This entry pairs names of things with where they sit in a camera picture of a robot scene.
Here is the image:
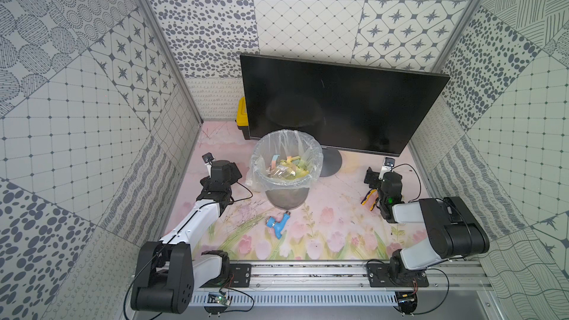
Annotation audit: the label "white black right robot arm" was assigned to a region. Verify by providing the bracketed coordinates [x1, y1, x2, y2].
[364, 168, 490, 289]

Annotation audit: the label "yellow black pliers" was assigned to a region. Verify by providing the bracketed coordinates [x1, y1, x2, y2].
[361, 189, 379, 211]

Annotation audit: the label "circuit board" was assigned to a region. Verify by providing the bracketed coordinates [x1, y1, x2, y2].
[394, 292, 418, 315]
[204, 293, 232, 316]

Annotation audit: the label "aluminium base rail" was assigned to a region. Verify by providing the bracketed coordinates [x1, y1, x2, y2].
[188, 261, 492, 312]

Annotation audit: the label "black AOC computer monitor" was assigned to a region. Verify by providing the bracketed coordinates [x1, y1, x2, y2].
[239, 54, 450, 157]

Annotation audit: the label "right circuit board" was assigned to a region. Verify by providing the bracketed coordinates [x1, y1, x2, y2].
[394, 292, 418, 315]

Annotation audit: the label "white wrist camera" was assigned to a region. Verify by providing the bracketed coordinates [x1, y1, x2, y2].
[202, 153, 215, 176]
[379, 157, 396, 180]

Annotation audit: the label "yellow object behind monitor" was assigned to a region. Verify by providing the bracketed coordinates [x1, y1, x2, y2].
[236, 97, 250, 140]

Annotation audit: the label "left circuit board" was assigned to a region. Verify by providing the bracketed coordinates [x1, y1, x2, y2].
[204, 293, 232, 316]

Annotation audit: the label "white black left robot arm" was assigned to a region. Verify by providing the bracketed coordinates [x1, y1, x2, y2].
[125, 153, 242, 314]

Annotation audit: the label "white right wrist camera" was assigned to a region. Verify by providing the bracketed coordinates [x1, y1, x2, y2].
[379, 157, 396, 180]

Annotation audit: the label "clear plastic bin liner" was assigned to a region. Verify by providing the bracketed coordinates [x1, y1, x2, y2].
[246, 130, 324, 192]

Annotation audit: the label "blue toy drill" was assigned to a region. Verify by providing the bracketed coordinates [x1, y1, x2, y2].
[266, 211, 290, 240]

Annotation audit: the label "discarded sticky notes pile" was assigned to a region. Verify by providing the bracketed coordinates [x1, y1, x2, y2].
[267, 155, 310, 180]

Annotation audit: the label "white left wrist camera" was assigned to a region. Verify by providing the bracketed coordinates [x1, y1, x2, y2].
[202, 153, 215, 176]

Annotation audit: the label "grey trash bin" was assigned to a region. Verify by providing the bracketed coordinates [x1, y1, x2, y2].
[265, 188, 310, 210]

